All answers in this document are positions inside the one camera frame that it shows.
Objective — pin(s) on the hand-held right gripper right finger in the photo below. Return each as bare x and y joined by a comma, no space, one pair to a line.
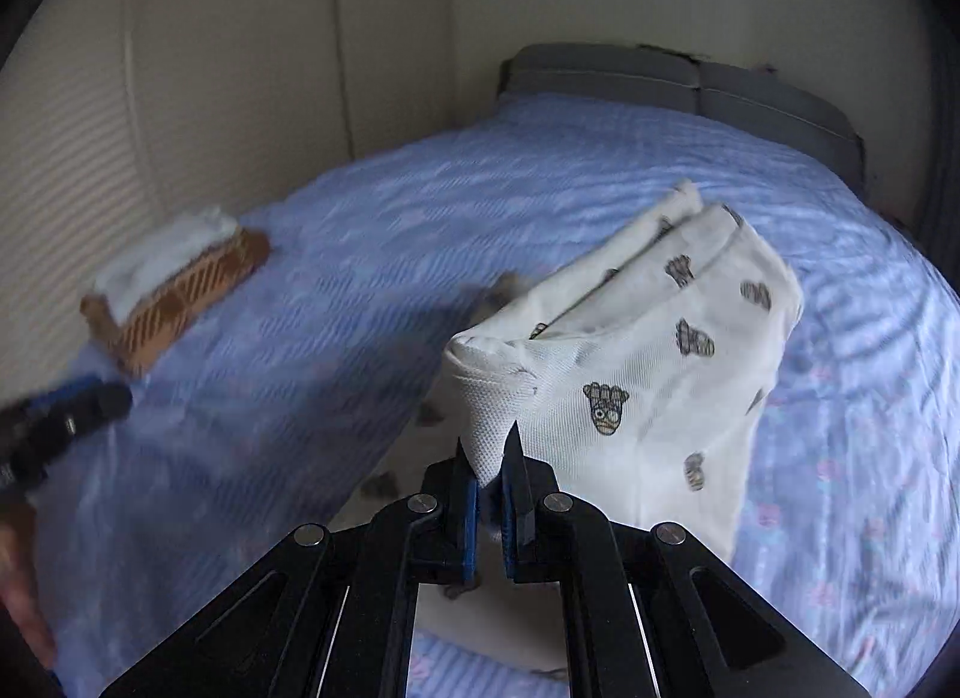
508,533

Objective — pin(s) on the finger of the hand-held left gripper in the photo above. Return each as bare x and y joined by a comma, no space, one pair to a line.
71,391
94,409

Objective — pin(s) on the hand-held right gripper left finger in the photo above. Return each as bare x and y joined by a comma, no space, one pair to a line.
471,525

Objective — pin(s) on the white printed polo shirt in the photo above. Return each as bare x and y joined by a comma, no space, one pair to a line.
645,368

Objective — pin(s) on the person's left hand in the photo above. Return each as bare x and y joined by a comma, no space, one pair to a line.
26,578

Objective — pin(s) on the brown striped folded garment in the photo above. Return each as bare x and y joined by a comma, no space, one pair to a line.
187,308

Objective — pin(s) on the white folded garment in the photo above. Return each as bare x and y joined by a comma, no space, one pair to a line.
169,256

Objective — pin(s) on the blue checked bed blanket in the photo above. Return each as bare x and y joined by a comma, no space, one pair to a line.
300,256

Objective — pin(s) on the beige wardrobe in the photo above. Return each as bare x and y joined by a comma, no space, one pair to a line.
225,68

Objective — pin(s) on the grey padded headboard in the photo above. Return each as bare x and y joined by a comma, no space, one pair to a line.
675,87

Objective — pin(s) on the dark flat object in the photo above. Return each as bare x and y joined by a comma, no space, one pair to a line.
675,53

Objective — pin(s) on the small dark figurine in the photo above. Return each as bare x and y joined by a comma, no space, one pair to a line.
766,70

